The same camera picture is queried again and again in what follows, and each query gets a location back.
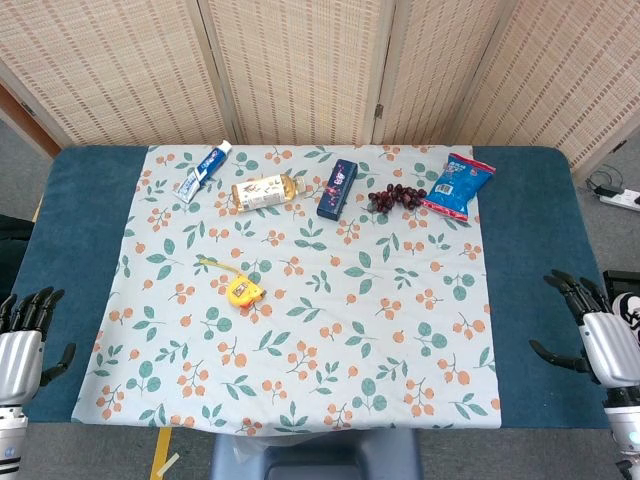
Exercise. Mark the blue red snack bag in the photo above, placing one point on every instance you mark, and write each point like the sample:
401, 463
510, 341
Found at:
457, 187

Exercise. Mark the bunch of dark grapes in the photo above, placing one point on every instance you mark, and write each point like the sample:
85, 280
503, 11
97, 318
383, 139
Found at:
397, 196

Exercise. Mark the floral print tablecloth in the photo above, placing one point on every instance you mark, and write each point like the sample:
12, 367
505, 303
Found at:
320, 325

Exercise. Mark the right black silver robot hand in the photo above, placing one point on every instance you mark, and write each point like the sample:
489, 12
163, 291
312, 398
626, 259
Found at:
612, 350

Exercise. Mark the white power strip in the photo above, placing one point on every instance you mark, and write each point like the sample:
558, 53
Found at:
625, 200

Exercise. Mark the tea bottle with label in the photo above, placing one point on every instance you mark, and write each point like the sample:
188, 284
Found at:
262, 192

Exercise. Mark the white blue toothpaste tube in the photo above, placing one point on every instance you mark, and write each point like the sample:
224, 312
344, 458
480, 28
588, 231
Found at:
202, 171

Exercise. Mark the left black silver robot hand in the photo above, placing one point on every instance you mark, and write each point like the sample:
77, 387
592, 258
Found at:
20, 365

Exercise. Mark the black power adapter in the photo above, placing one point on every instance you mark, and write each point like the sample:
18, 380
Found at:
607, 190

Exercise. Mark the dark blue rectangular box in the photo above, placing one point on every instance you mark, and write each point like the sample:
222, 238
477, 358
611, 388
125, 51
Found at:
337, 189

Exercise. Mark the black white patterned object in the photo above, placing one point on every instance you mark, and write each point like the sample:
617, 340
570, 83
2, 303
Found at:
627, 305

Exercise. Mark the woven folding screen panel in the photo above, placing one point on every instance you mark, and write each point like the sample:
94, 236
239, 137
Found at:
300, 65
100, 65
430, 65
565, 75

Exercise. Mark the brown wooden board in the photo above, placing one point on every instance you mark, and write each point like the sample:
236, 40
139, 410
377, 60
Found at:
25, 122

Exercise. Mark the yellow tape measure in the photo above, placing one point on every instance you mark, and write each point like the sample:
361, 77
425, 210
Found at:
242, 294

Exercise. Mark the dark blue table cover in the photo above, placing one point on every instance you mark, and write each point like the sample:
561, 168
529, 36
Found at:
535, 250

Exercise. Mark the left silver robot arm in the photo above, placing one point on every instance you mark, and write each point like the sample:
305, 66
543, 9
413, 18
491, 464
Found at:
10, 440

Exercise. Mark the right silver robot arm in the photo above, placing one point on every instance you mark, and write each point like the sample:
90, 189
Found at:
625, 430

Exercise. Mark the metal screen hinge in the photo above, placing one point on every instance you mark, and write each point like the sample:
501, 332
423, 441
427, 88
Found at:
379, 111

